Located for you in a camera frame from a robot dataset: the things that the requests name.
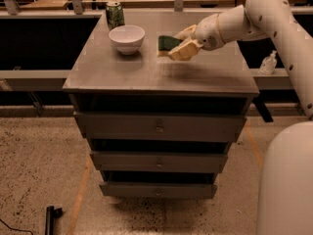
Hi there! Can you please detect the grey drawer cabinet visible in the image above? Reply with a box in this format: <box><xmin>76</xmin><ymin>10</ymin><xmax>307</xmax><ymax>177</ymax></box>
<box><xmin>64</xmin><ymin>12</ymin><xmax>259</xmax><ymax>185</ymax></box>

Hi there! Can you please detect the bottom grey drawer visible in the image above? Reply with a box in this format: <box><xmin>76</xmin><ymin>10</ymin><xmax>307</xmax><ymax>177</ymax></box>
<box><xmin>100</xmin><ymin>181</ymin><xmax>217</xmax><ymax>199</ymax></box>

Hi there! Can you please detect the grey drawer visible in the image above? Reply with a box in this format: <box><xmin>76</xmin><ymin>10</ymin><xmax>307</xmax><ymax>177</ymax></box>
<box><xmin>74</xmin><ymin>112</ymin><xmax>246</xmax><ymax>142</ymax></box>
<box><xmin>90</xmin><ymin>151</ymin><xmax>228</xmax><ymax>173</ymax></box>
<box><xmin>100</xmin><ymin>181</ymin><xmax>217</xmax><ymax>199</ymax></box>

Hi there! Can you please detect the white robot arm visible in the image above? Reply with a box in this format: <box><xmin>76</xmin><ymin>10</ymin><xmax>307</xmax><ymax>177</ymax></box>
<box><xmin>169</xmin><ymin>0</ymin><xmax>313</xmax><ymax>235</ymax></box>

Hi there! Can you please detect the clear sanitizer bottle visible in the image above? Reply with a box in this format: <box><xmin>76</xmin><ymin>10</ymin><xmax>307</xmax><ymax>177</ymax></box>
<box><xmin>259</xmin><ymin>50</ymin><xmax>277</xmax><ymax>75</ymax></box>

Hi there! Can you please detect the white bowl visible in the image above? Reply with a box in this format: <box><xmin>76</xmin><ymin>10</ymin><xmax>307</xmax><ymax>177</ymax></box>
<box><xmin>109</xmin><ymin>25</ymin><xmax>146</xmax><ymax>55</ymax></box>

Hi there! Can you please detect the green and yellow sponge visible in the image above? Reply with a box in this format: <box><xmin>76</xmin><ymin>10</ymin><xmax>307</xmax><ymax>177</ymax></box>
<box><xmin>157</xmin><ymin>35</ymin><xmax>182</xmax><ymax>57</ymax></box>

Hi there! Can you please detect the top grey drawer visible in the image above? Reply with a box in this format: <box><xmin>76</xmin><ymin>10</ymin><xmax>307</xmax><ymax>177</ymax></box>
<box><xmin>74</xmin><ymin>112</ymin><xmax>246</xmax><ymax>142</ymax></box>

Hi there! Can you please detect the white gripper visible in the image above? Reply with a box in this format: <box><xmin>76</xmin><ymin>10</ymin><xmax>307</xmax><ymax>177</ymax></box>
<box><xmin>168</xmin><ymin>14</ymin><xmax>225</xmax><ymax>61</ymax></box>

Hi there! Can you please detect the black floor cable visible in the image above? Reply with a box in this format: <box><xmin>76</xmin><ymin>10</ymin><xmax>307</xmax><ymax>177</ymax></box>
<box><xmin>0</xmin><ymin>217</ymin><xmax>35</xmax><ymax>235</ymax></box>

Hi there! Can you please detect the green soda can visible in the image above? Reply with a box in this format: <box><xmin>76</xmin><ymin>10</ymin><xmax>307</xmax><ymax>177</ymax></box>
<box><xmin>106</xmin><ymin>1</ymin><xmax>125</xmax><ymax>29</ymax></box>

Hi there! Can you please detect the grey metal railing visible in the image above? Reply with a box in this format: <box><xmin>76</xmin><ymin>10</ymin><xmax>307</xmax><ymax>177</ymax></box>
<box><xmin>1</xmin><ymin>0</ymin><xmax>313</xmax><ymax>91</ymax></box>

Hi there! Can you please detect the black floor object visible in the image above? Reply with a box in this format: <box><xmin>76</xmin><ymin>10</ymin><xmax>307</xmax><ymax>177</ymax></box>
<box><xmin>45</xmin><ymin>206</ymin><xmax>63</xmax><ymax>235</ymax></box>

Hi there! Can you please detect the middle grey drawer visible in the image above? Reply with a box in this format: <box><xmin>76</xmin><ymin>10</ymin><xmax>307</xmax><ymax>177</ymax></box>
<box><xmin>90</xmin><ymin>151</ymin><xmax>228</xmax><ymax>173</ymax></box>

